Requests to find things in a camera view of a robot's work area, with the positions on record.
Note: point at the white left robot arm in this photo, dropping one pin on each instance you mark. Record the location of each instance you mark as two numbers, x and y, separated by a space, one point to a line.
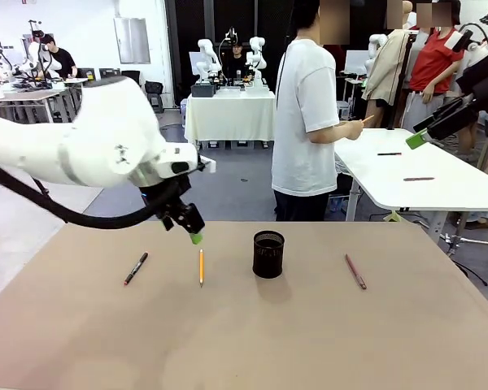
105 134

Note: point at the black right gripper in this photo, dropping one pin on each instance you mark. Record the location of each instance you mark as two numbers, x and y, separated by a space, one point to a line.
486 79

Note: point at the white board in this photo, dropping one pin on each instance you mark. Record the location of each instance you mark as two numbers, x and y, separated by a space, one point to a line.
355 63

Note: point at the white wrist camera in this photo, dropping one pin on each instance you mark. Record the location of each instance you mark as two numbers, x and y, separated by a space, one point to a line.
209 165
455 40

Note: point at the black stool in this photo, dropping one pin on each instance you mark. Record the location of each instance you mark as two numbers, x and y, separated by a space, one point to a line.
154 95

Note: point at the black box with green light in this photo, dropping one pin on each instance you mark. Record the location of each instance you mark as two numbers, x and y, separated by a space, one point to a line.
203 91

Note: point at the white robot arm by mannequins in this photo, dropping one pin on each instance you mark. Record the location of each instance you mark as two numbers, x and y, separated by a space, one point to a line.
376 40

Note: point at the yellow pencil with eraser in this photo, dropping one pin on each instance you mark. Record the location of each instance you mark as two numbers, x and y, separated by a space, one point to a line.
201 268

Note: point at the person in white t-shirt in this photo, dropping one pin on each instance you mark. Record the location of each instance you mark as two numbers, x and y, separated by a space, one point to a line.
301 101

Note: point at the black pen with red end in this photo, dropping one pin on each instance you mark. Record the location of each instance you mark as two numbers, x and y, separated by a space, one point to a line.
388 154

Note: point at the dark grey case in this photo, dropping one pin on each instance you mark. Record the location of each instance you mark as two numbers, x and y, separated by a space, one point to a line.
109 73

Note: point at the table with white cloth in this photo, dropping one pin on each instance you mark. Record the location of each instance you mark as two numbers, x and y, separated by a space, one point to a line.
227 118

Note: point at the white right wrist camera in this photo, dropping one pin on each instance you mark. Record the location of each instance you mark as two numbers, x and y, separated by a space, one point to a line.
455 40

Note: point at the yellow-green tag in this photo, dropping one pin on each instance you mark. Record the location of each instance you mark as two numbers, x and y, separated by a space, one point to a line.
393 217

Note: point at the person in black shirt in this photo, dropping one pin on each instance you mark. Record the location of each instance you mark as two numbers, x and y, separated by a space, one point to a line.
63 59

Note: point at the black tripod leg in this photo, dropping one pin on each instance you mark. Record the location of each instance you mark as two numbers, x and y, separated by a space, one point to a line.
42 187

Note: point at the mannequin in red t-shirt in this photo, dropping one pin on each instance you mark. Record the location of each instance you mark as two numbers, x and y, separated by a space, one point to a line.
433 65

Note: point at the black mesh pen holder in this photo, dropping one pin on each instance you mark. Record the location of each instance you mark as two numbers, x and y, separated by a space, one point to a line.
268 260

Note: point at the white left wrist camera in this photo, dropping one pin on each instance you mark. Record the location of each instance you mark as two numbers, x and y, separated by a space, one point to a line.
209 165

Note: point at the metal light stand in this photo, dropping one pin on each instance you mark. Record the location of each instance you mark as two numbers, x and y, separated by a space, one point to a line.
453 243

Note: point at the grey background desk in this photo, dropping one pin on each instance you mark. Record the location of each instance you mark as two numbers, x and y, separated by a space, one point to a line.
24 95

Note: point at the grey wall panel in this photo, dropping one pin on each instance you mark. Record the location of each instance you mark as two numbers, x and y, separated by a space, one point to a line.
132 40

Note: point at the black marker with red cap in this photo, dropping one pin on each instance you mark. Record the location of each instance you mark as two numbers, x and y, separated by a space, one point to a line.
136 268

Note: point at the seated person in black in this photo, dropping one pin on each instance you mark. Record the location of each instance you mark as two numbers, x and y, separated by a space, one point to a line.
236 63

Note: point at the black office chair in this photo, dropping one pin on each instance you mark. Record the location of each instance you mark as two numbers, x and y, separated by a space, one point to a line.
131 75

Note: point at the person's right hand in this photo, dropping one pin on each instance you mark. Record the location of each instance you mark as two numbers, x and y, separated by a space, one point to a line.
353 130

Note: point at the clear plastic bag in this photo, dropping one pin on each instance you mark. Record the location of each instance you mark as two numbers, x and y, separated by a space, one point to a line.
342 165

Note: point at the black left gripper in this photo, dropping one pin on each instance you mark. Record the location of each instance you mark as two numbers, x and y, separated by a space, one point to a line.
166 199

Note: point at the small white background robot arm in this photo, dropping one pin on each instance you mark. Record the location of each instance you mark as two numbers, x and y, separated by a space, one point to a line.
206 48
256 44

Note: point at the dark red pen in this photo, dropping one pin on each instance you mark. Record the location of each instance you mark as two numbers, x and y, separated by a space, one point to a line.
355 272

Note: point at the person's right forearm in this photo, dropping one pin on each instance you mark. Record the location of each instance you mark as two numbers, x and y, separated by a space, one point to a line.
325 134

